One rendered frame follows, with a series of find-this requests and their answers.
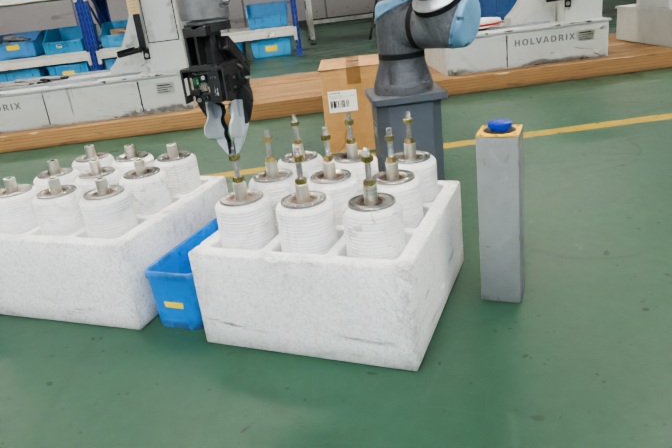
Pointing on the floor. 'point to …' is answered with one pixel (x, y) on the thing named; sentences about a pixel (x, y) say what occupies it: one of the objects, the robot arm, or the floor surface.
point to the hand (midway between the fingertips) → (233, 144)
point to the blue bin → (178, 283)
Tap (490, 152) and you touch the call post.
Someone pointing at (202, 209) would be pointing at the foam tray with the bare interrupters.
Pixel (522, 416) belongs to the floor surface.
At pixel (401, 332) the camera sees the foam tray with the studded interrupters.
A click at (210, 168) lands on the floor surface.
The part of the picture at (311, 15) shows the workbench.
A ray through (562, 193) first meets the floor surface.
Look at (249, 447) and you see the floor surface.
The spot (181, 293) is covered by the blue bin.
